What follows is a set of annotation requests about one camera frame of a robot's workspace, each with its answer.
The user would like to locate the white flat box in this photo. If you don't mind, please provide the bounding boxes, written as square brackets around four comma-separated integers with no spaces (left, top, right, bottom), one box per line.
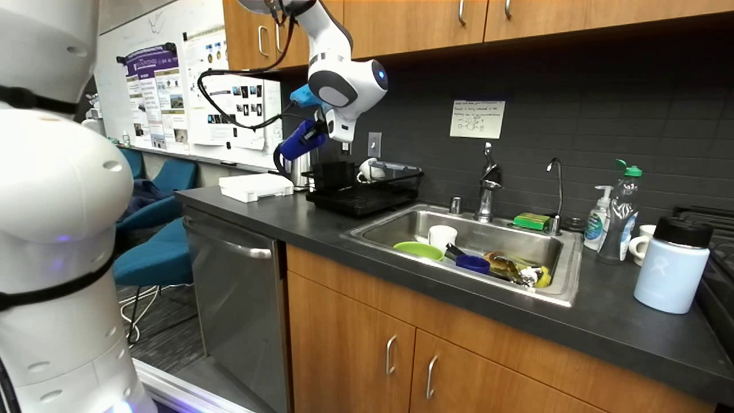
[215,173,296,204]

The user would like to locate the dish soap bottle green cap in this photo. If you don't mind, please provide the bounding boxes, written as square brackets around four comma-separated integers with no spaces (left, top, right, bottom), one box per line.
[606,155,645,263]

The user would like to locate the purple header poster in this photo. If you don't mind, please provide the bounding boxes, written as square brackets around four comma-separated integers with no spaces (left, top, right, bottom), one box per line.
[114,42,191,152]

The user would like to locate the green sponge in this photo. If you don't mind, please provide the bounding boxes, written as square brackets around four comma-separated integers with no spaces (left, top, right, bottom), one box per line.
[512,212,555,233]

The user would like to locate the white cup in sink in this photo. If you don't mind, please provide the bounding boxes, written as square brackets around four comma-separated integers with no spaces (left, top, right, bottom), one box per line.
[427,223,460,254]

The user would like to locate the white paper wall sign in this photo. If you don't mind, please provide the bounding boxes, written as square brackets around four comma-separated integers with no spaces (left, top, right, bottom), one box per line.
[448,98,507,142]

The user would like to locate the wide wooden lower cabinet door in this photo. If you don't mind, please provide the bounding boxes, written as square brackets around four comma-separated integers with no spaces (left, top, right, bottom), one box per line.
[285,270,417,413]

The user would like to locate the light blue tumbler black lid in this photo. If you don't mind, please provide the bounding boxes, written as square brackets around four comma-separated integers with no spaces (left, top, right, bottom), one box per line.
[632,216,715,317]

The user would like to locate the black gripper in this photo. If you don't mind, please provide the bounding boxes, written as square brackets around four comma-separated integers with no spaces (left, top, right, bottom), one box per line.
[296,107,340,155]

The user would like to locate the chrome sink faucet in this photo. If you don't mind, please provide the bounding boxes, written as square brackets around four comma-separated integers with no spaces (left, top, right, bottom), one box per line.
[472,139,504,225]

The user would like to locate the black wire dish basket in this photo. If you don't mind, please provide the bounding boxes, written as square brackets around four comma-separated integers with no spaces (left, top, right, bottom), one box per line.
[305,158,425,220]

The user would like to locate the stainless steel sink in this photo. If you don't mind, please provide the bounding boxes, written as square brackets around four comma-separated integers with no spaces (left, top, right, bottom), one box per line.
[340,202,585,310]

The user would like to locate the poster with dark photos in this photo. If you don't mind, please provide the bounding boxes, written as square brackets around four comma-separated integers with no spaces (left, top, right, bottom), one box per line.
[181,30,267,152]

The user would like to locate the white whiteboard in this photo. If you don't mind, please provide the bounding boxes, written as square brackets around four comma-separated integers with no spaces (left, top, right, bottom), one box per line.
[94,0,285,173]

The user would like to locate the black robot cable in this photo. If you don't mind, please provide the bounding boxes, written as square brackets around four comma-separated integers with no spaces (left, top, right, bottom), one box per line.
[195,0,309,132]

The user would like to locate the clear soap pump dispenser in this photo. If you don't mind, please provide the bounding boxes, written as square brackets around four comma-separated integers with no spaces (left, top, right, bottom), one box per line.
[582,183,616,254]

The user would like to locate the blue plastic cup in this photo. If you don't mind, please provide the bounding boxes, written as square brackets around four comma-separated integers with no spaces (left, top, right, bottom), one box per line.
[275,114,331,162]

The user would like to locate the thin gooseneck tap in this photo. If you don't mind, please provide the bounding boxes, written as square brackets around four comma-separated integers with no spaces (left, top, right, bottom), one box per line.
[543,155,569,238]

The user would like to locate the blue utensil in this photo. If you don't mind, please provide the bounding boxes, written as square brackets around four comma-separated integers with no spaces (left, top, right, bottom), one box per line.
[445,243,493,275]

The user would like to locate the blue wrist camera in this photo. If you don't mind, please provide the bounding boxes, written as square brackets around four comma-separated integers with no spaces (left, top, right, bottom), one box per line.
[288,82,323,111]

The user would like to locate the wooden upper cabinets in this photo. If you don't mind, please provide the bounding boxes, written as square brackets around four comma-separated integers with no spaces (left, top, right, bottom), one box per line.
[222,0,734,74]

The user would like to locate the steel carafe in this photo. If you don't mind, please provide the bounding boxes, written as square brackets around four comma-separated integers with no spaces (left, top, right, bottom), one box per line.
[289,152,314,193]

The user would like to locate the small white mug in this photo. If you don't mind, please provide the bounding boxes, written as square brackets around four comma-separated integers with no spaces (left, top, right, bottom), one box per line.
[626,223,660,268]

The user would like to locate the green plate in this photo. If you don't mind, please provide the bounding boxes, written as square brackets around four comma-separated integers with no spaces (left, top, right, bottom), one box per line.
[392,238,445,263]

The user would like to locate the narrow wooden lower cabinet door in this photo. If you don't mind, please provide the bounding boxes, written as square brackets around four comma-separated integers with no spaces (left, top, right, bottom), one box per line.
[409,328,606,413]

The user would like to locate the yellow dish items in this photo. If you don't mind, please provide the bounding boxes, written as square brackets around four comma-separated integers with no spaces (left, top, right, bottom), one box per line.
[489,251,555,292]

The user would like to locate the teal upholstered chair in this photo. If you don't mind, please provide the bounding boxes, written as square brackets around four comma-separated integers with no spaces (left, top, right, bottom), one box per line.
[112,216,195,290]
[118,146,202,231]

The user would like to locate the stainless steel dishwasher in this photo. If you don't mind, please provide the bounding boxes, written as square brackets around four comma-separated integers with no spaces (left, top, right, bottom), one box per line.
[181,208,291,413]

